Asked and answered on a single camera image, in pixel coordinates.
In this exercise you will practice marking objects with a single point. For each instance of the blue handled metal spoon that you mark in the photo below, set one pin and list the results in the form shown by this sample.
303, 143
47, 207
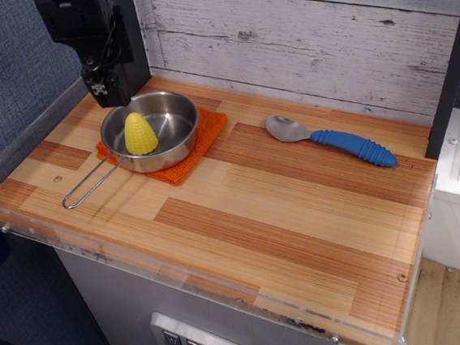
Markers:
287, 130

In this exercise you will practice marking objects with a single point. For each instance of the black left vertical post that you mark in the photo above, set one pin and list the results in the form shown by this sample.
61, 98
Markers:
131, 43

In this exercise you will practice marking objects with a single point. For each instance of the black vertical post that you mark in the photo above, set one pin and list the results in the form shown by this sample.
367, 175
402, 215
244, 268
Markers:
131, 43
446, 101

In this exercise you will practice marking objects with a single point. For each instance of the orange knitted cloth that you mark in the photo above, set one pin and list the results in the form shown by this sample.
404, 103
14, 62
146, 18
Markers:
211, 124

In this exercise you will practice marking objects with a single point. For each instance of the black right vertical post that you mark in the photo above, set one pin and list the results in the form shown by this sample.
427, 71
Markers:
446, 101

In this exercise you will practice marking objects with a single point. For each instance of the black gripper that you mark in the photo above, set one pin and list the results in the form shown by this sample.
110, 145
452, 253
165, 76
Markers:
95, 30

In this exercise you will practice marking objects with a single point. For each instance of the small steel saucepan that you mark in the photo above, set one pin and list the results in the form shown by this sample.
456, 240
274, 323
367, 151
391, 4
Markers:
173, 119

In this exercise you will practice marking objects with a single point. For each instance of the clear acrylic front guard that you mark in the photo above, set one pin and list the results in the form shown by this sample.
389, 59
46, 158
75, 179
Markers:
332, 258

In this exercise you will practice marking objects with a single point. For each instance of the clear acrylic left guard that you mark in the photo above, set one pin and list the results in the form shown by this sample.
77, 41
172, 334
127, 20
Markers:
34, 97

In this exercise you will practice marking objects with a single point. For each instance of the yellow toy corn cob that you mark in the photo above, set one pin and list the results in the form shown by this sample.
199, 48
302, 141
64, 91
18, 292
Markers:
140, 138

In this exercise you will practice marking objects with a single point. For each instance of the clear acrylic guard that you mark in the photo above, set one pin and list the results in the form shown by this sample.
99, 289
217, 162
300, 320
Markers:
34, 97
332, 258

